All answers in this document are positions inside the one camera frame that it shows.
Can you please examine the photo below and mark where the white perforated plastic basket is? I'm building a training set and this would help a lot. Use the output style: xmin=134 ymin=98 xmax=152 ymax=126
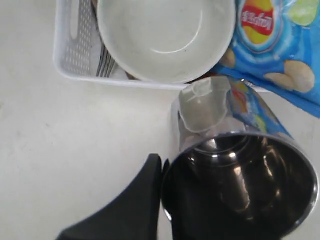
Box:
xmin=53 ymin=0 xmax=188 ymax=90

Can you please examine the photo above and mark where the stainless steel fork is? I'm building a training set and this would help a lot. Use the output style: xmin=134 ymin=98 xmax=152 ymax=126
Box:
xmin=96 ymin=44 xmax=116 ymax=78

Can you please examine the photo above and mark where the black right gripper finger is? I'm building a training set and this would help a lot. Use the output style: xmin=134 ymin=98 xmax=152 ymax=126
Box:
xmin=57 ymin=153 xmax=162 ymax=240

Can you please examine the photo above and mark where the blue chips bag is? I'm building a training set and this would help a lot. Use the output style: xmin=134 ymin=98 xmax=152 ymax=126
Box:
xmin=213 ymin=0 xmax=320 ymax=117

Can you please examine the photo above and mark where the white ceramic bowl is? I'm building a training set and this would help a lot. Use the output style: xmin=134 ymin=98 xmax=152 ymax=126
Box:
xmin=96 ymin=0 xmax=236 ymax=84

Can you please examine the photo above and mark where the stainless steel cup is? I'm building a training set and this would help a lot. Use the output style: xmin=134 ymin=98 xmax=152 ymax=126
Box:
xmin=161 ymin=76 xmax=319 ymax=240

